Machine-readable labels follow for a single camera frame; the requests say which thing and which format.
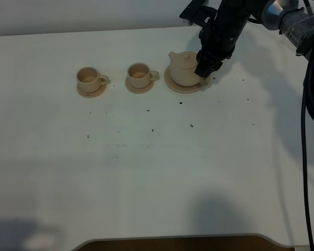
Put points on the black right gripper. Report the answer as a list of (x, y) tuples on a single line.
[(220, 30)]

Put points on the beige ceramic teapot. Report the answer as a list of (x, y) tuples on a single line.
[(182, 68)]

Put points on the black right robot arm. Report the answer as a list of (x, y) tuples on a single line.
[(297, 25)]

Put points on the beige teapot saucer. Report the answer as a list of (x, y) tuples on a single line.
[(185, 90)]

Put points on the right beige teacup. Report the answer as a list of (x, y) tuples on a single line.
[(140, 76)]

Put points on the beige teacup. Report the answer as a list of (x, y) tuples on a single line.
[(91, 79), (140, 76)]

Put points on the right beige cup saucer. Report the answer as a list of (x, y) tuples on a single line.
[(134, 90)]

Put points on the beige cup saucer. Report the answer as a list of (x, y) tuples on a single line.
[(134, 90), (90, 95)]

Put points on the left beige teacup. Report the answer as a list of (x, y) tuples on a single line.
[(91, 79)]

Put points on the left beige cup saucer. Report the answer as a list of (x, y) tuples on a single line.
[(90, 95)]

